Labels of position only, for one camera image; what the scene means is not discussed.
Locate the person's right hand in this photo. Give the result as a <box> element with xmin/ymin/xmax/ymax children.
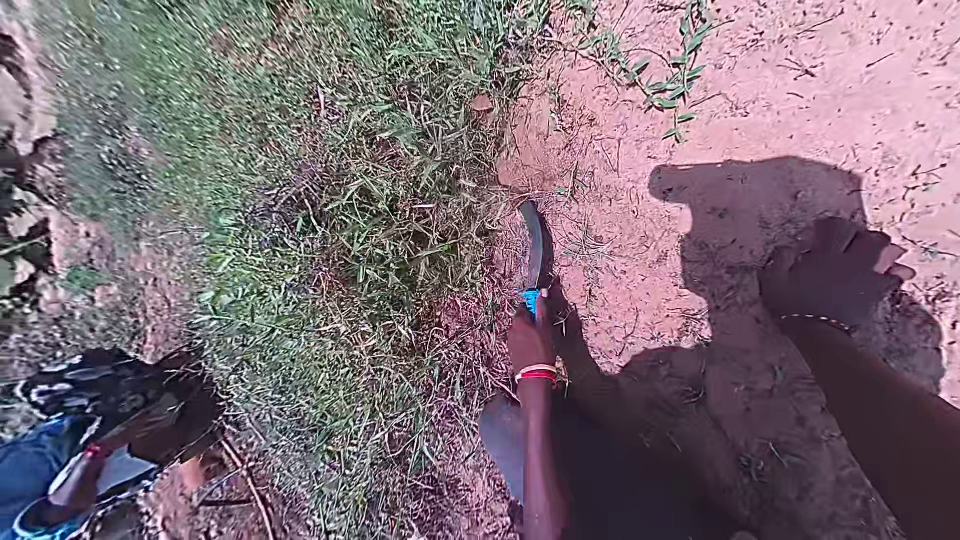
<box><xmin>759</xmin><ymin>216</ymin><xmax>916</xmax><ymax>331</ymax></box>

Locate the person's left hand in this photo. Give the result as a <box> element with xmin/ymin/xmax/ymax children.
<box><xmin>507</xmin><ymin>288</ymin><xmax>558</xmax><ymax>376</ymax></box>

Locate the sickle with blue handle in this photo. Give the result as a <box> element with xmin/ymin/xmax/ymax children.
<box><xmin>519</xmin><ymin>199</ymin><xmax>555</xmax><ymax>322</ymax></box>

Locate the person's right forearm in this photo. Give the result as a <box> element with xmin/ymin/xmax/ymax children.
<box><xmin>781</xmin><ymin>315</ymin><xmax>960</xmax><ymax>540</ymax></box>

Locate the person's left forearm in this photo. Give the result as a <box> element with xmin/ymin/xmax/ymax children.
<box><xmin>516</xmin><ymin>366</ymin><xmax>569</xmax><ymax>540</ymax></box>

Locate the patch of green grass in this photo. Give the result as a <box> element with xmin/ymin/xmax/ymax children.
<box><xmin>30</xmin><ymin>0</ymin><xmax>560</xmax><ymax>540</ymax></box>

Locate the green leafy vine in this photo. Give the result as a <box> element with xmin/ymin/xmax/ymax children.
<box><xmin>577</xmin><ymin>0</ymin><xmax>715</xmax><ymax>144</ymax></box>

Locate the thin brown stick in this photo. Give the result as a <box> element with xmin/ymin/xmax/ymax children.
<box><xmin>217</xmin><ymin>435</ymin><xmax>277</xmax><ymax>540</ymax></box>

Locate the black patterned cloth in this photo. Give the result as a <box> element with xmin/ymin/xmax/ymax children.
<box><xmin>16</xmin><ymin>348</ymin><xmax>222</xmax><ymax>466</ymax></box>

